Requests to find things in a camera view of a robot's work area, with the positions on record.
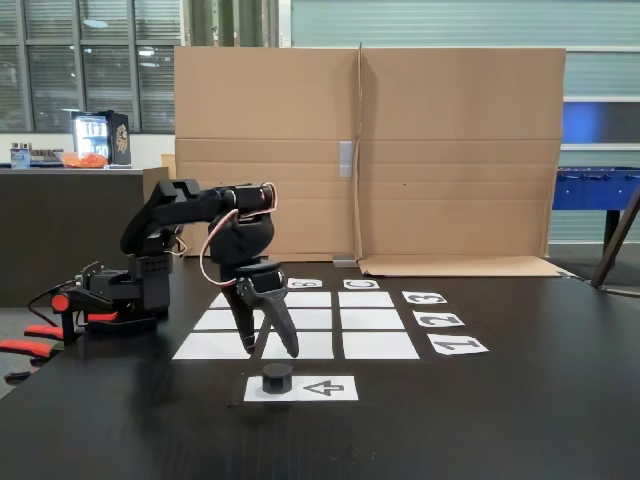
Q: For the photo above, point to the paper sheet letter B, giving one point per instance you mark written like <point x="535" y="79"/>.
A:
<point x="292" y="286"/>

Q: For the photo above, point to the paper sheet number 2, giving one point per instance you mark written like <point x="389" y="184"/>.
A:
<point x="421" y="324"/>

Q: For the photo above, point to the black clamp red button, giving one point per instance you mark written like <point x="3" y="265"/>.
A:
<point x="75" y="302"/>

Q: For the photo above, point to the green controller board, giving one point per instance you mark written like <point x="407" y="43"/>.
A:
<point x="85" y="274"/>

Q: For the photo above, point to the black octagonal token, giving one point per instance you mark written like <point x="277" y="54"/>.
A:
<point x="276" y="378"/>

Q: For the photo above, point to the paper sheet number 3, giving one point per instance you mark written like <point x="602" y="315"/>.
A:
<point x="407" y="301"/>

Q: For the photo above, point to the bowl of orange snacks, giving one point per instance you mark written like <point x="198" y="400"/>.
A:
<point x="85" y="160"/>

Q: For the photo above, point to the black mini fridge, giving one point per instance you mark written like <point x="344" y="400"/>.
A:
<point x="112" y="137"/>

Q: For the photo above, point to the blue white box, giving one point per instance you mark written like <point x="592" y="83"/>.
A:
<point x="21" y="157"/>

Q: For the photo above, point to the white arrow paper sheet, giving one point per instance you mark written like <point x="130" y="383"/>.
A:
<point x="320" y="389"/>

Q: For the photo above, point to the paper sheet letter C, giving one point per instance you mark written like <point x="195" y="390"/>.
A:
<point x="347" y="287"/>

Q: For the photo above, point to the dark brown counter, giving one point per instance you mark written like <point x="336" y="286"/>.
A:
<point x="60" y="225"/>

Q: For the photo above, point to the large brown cardboard box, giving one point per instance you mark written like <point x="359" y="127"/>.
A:
<point x="450" y="150"/>

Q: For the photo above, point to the brown wooden stand leg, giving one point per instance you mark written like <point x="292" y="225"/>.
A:
<point x="617" y="235"/>

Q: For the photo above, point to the small black clamp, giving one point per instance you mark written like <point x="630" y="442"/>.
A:
<point x="16" y="377"/>

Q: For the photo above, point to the blue foosball table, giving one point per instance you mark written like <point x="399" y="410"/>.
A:
<point x="595" y="190"/>

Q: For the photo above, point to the paper sheet number 1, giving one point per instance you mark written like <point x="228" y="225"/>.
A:
<point x="435" y="350"/>

